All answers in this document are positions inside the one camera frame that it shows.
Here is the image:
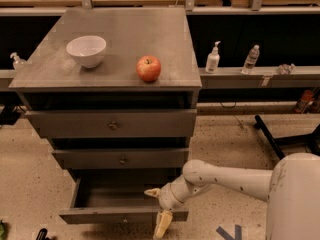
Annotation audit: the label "white ceramic bowl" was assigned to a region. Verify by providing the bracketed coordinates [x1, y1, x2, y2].
[66, 35, 106, 68]

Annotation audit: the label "orange spray can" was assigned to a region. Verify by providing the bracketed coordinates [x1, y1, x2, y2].
[293, 90, 314, 113]

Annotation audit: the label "grey drawer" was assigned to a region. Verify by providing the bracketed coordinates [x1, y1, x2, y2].
[53, 148, 189, 170]
[26, 109, 196, 138]
[60, 168, 180, 224]

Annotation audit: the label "grey top drawer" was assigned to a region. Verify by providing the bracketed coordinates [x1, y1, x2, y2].
[26, 109, 196, 138]

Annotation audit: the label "clear pump bottle left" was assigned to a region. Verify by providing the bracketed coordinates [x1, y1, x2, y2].
[10, 52, 26, 70]

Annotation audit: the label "white pump lotion bottle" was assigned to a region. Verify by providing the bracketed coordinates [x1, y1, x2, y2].
[205, 41, 220, 73]

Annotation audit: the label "clear plastic water bottle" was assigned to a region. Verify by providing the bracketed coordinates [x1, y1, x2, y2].
[241, 45, 260, 74]

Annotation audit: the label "crumpled clear plastic wrap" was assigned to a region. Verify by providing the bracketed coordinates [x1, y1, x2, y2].
[278, 64, 295, 75]

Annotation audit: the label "black object floor bottom left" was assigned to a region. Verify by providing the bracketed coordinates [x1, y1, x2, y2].
[36, 228, 51, 240]

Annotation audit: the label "grey bottom drawer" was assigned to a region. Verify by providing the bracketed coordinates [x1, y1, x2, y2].
[60, 168, 180, 224]

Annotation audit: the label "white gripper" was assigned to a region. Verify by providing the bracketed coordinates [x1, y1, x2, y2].
[144, 183, 185, 240]

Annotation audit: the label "grey drawer cabinet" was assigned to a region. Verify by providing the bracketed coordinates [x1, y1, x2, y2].
[8, 7, 203, 185]

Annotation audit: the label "green object floor edge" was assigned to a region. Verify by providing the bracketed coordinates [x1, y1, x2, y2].
[0, 220, 6, 240]

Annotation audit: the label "grey middle drawer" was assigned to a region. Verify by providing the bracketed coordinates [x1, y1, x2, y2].
[53, 148, 189, 170]

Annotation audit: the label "black stand base legs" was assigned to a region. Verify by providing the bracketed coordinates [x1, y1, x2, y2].
[254, 115, 320, 159]

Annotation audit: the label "red apple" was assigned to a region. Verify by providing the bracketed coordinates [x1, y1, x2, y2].
[136, 55, 161, 82]

